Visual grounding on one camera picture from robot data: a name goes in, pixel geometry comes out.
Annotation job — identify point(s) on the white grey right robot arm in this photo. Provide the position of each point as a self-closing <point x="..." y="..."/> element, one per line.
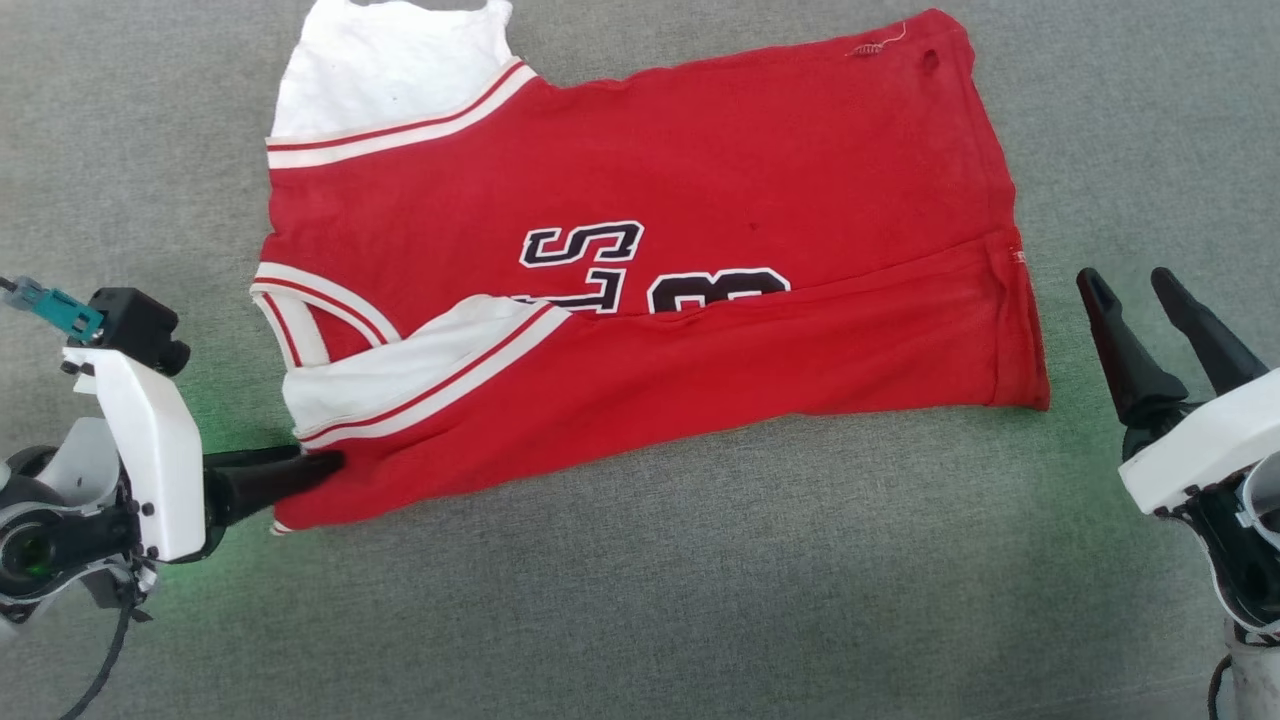
<point x="1250" y="580"/>

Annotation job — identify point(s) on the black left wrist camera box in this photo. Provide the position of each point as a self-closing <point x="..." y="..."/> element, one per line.
<point x="135" y="325"/>

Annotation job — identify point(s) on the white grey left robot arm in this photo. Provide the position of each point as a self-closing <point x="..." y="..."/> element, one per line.
<point x="50" y="520"/>

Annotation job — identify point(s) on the grey fabric sofa cushion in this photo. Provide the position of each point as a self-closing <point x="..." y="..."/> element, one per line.
<point x="640" y="610"/>

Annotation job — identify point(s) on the red and white jersey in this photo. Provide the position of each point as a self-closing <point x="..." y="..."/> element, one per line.
<point x="700" y="150"/>

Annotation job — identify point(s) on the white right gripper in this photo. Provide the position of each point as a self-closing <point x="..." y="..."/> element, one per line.
<point x="1210" y="440"/>

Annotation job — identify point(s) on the teal left camera connector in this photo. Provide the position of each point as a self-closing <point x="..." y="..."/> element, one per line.
<point x="60" y="308"/>

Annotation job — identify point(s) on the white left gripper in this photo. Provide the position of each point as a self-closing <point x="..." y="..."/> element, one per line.
<point x="160" y="470"/>

